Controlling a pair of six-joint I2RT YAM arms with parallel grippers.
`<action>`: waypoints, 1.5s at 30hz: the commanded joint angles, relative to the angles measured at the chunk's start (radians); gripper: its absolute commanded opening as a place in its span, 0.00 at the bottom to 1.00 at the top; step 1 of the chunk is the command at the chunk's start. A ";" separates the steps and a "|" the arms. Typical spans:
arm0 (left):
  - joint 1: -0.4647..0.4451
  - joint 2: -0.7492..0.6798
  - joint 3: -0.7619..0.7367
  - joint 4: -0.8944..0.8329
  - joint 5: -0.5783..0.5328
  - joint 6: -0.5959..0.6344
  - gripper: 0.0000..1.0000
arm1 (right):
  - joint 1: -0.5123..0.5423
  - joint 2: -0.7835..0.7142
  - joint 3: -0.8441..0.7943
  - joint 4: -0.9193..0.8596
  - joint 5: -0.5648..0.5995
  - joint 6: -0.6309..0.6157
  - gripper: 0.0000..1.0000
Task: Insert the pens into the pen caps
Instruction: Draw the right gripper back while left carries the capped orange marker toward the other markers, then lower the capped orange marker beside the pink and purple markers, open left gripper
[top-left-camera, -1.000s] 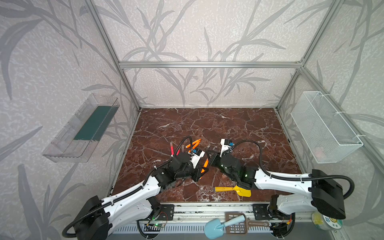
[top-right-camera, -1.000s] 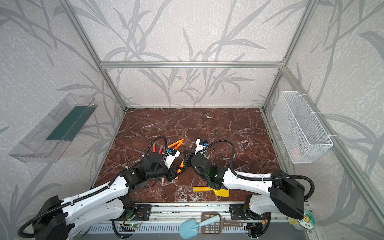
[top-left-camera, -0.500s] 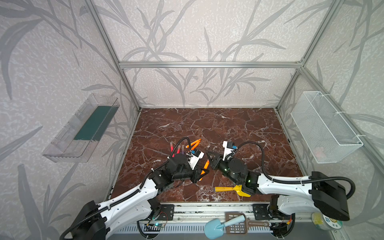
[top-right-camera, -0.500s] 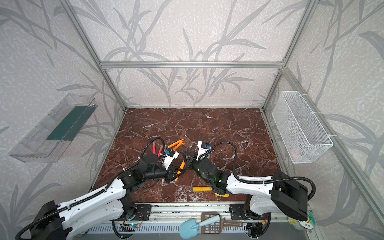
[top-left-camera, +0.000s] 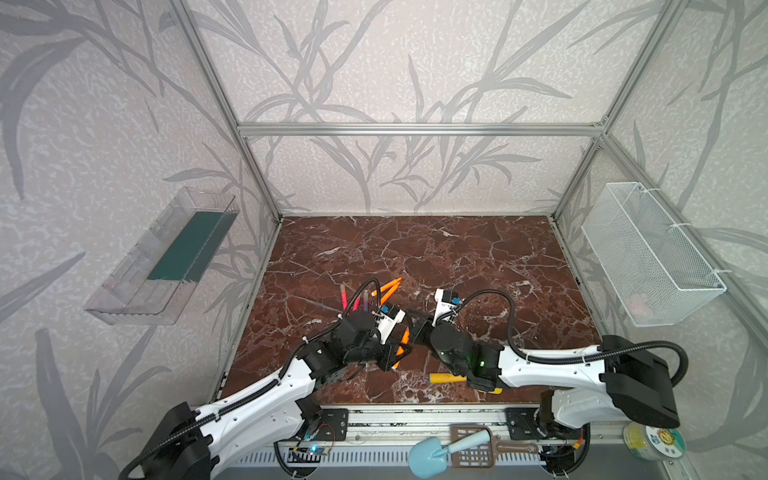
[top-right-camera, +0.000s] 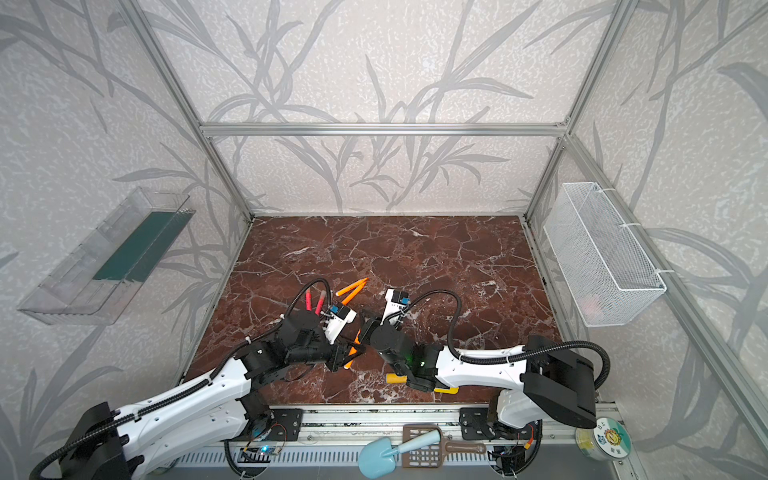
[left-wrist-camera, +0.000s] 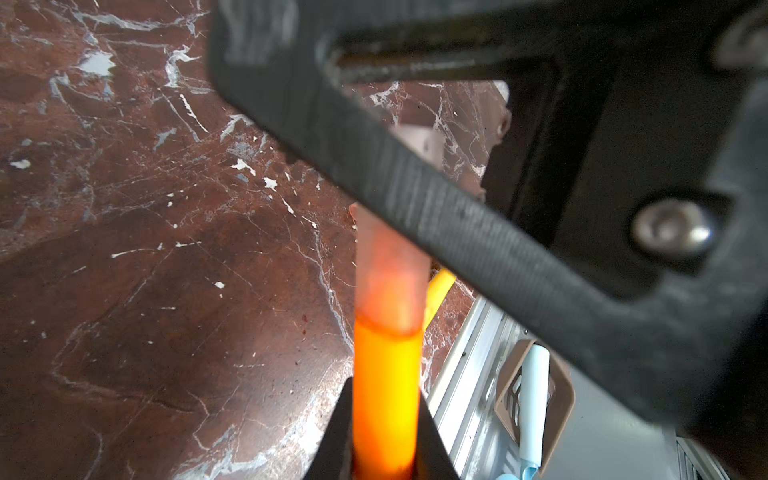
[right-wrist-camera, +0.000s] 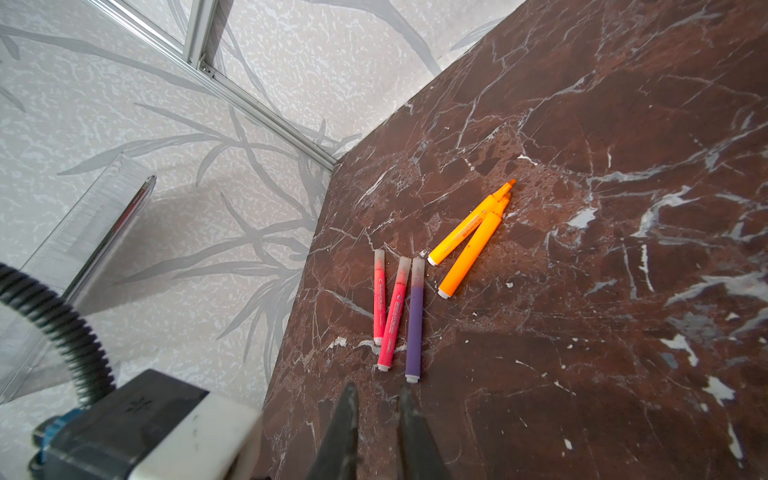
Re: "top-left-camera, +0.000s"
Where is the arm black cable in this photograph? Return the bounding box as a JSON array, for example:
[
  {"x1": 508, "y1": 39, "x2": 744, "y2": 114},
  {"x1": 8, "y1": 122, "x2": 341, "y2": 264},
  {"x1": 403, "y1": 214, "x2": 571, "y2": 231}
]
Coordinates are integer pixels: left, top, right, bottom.
[
  {"x1": 455, "y1": 289, "x2": 689, "y2": 389},
  {"x1": 118, "y1": 278, "x2": 385, "y2": 480}
]

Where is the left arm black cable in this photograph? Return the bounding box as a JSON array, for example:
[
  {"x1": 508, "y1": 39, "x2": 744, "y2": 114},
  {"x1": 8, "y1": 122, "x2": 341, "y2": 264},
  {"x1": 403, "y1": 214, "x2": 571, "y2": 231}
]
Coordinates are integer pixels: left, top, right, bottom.
[{"x1": 118, "y1": 278, "x2": 385, "y2": 480}]

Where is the orange marker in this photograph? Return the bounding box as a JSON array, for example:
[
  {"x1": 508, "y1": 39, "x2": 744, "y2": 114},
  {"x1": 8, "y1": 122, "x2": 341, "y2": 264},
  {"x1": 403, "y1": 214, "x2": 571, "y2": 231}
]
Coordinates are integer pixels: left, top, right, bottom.
[
  {"x1": 372, "y1": 277, "x2": 402, "y2": 297},
  {"x1": 380, "y1": 282, "x2": 401, "y2": 305},
  {"x1": 392, "y1": 327, "x2": 412, "y2": 370}
]

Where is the tape roll green label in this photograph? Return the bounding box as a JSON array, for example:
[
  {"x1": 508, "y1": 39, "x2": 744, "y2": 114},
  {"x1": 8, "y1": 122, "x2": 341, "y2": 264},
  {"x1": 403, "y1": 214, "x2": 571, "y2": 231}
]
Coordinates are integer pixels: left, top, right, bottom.
[{"x1": 622, "y1": 422, "x2": 686, "y2": 461}]

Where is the brown toy rake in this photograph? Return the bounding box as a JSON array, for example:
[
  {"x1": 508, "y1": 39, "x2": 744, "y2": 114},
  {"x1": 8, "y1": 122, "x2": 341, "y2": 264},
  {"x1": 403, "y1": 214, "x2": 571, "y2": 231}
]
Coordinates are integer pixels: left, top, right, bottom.
[{"x1": 450, "y1": 424, "x2": 541, "y2": 469}]

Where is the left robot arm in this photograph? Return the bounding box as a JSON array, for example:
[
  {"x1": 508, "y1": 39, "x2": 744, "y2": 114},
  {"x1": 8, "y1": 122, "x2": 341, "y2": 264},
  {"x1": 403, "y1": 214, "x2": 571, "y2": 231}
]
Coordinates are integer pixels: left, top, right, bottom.
[{"x1": 118, "y1": 305, "x2": 410, "y2": 479}]

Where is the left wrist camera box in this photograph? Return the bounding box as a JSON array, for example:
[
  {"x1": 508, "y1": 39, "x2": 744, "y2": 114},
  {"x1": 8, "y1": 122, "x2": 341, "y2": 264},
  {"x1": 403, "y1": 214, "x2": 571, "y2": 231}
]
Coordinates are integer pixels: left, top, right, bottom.
[{"x1": 377, "y1": 304, "x2": 406, "y2": 344}]

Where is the pink marker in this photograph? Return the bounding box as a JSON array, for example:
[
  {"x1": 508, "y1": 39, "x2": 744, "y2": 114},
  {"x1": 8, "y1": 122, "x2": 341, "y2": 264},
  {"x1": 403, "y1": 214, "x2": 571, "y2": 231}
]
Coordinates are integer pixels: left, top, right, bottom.
[{"x1": 340, "y1": 284, "x2": 348, "y2": 310}]

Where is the small circuit board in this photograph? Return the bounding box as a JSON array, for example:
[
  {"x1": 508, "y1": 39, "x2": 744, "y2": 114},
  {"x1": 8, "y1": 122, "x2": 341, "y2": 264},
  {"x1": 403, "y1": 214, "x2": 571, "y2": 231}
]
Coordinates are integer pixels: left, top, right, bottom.
[{"x1": 288, "y1": 445, "x2": 328, "y2": 465}]

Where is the light blue toy shovel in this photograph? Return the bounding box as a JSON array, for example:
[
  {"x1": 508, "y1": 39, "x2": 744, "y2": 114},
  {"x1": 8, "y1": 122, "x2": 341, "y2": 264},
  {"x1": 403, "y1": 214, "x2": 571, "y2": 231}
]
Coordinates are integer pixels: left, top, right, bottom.
[{"x1": 408, "y1": 430, "x2": 491, "y2": 479}]

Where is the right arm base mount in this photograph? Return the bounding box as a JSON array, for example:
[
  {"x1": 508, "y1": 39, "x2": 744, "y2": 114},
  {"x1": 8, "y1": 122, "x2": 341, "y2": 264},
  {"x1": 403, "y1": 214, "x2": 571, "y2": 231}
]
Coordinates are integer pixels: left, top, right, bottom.
[{"x1": 504, "y1": 406, "x2": 582, "y2": 443}]

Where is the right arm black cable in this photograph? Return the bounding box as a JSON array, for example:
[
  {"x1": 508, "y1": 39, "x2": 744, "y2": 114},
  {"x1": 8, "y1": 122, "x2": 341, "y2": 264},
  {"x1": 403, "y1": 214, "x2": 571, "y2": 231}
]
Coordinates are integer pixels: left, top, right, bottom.
[{"x1": 455, "y1": 289, "x2": 689, "y2": 389}]

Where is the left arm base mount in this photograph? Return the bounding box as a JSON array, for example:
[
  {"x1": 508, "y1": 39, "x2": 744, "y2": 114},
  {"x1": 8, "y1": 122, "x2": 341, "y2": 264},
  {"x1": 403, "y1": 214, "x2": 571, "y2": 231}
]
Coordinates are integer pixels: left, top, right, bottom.
[{"x1": 297, "y1": 408, "x2": 350, "y2": 442}]

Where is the clear plastic wall shelf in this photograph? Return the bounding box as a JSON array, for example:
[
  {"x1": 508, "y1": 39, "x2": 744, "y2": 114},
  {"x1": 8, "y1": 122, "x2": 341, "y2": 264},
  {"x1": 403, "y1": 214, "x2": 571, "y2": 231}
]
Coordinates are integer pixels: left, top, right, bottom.
[{"x1": 84, "y1": 187, "x2": 240, "y2": 326}]

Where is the aluminium front rail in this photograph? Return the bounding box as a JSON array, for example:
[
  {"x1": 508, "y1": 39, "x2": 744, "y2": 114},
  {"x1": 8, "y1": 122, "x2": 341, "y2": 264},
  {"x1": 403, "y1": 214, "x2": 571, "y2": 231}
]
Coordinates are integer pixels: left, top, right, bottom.
[{"x1": 161, "y1": 403, "x2": 679, "y2": 470}]

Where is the white wire basket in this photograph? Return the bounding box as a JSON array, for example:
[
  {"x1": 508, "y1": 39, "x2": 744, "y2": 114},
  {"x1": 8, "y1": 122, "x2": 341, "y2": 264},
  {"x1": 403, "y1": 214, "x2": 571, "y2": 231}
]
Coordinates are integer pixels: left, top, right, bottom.
[{"x1": 582, "y1": 182, "x2": 727, "y2": 327}]

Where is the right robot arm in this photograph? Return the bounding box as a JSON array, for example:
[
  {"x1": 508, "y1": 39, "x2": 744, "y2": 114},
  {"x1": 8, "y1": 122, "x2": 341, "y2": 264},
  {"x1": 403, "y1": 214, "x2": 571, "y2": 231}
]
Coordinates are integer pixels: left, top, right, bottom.
[{"x1": 409, "y1": 317, "x2": 688, "y2": 429}]

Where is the yellow toy shovel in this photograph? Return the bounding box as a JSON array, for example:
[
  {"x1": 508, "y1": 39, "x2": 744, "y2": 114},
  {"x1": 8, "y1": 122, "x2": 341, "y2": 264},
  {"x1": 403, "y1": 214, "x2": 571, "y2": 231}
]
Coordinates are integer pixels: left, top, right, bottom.
[{"x1": 429, "y1": 373, "x2": 467, "y2": 384}]

